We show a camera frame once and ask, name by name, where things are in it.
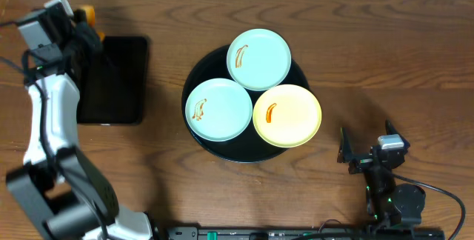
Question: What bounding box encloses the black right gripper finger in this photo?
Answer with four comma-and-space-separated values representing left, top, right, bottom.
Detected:
337, 127, 353, 163
385, 119, 410, 147

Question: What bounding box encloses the orange green scrub sponge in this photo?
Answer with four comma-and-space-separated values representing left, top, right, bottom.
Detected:
73, 5, 105, 41

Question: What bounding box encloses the mint plate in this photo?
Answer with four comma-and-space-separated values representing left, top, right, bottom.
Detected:
226, 29, 292, 91
184, 78, 253, 141

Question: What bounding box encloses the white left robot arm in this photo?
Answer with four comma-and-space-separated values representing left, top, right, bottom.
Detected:
6, 3, 156, 239

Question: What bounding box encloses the black rectangular water tray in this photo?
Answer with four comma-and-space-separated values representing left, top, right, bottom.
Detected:
77, 36, 150, 124

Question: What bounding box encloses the black round tray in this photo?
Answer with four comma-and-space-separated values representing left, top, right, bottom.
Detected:
181, 45, 322, 163

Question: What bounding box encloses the yellow plate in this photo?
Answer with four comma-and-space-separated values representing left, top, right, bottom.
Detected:
253, 84, 322, 148

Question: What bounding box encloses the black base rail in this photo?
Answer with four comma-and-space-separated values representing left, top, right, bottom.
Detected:
163, 227, 445, 240

